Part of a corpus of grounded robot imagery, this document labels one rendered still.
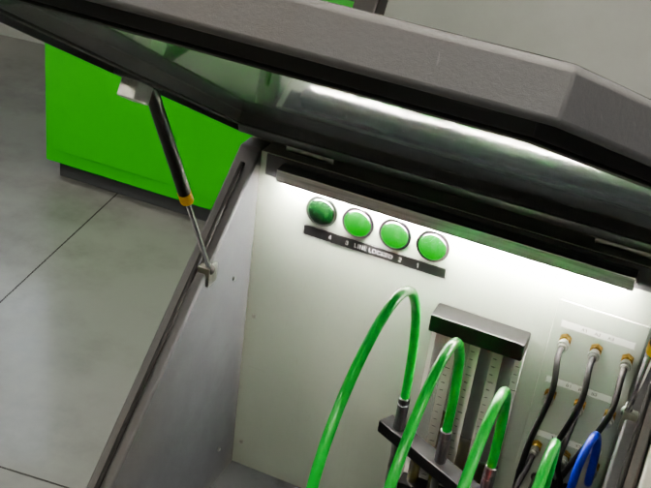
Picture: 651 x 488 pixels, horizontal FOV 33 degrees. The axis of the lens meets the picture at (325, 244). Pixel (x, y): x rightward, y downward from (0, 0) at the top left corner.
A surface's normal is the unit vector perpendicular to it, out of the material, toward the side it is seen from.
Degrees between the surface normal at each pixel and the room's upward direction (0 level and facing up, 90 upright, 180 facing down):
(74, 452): 0
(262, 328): 90
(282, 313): 90
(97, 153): 90
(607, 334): 90
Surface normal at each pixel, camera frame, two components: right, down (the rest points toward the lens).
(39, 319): 0.11, -0.86
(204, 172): -0.38, 0.43
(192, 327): 0.91, 0.29
